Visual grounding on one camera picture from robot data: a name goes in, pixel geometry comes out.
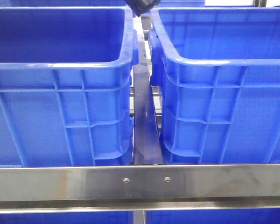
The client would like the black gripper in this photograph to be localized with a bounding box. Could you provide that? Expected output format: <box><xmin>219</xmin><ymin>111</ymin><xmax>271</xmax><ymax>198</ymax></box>
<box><xmin>125</xmin><ymin>0</ymin><xmax>159</xmax><ymax>16</ymax></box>

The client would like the steel front rail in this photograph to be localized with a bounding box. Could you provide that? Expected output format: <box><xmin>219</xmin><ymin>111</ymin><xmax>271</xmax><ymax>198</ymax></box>
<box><xmin>0</xmin><ymin>164</ymin><xmax>280</xmax><ymax>213</ymax></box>

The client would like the blue bin with buttons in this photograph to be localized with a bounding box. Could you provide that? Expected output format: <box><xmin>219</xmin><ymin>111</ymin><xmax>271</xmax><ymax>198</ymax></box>
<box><xmin>149</xmin><ymin>7</ymin><xmax>280</xmax><ymax>164</ymax></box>

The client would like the steel divider bar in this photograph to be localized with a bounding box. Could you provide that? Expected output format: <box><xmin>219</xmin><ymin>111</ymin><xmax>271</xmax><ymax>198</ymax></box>
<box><xmin>133</xmin><ymin>17</ymin><xmax>163</xmax><ymax>165</ymax></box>

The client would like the blue bin at left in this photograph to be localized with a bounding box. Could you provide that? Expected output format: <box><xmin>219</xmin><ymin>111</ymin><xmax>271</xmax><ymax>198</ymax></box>
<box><xmin>0</xmin><ymin>7</ymin><xmax>138</xmax><ymax>168</ymax></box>

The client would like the blue bin lower shelf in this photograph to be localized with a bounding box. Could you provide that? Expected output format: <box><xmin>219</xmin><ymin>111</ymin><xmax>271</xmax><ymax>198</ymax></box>
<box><xmin>0</xmin><ymin>209</ymin><xmax>280</xmax><ymax>224</ymax></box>

